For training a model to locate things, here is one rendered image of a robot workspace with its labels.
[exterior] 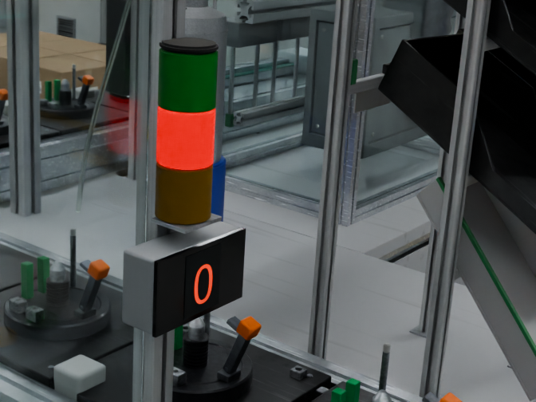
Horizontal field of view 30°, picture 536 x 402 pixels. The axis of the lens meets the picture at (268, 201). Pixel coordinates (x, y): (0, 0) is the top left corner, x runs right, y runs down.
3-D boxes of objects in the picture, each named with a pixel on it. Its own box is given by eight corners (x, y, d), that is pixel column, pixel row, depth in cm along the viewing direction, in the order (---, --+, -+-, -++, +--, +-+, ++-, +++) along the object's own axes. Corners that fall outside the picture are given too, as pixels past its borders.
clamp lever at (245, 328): (240, 372, 117) (263, 325, 113) (230, 378, 116) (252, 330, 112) (218, 352, 119) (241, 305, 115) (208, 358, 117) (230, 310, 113)
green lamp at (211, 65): (227, 107, 87) (230, 50, 85) (189, 116, 83) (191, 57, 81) (184, 96, 89) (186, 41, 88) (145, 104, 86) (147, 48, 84)
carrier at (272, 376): (330, 390, 124) (339, 297, 120) (204, 473, 105) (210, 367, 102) (184, 330, 137) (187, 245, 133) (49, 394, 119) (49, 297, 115)
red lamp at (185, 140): (225, 162, 88) (227, 108, 87) (187, 173, 84) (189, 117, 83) (182, 150, 91) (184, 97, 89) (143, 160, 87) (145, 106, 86)
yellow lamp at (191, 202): (222, 215, 90) (224, 163, 88) (185, 229, 86) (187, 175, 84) (180, 202, 93) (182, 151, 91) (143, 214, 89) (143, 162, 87)
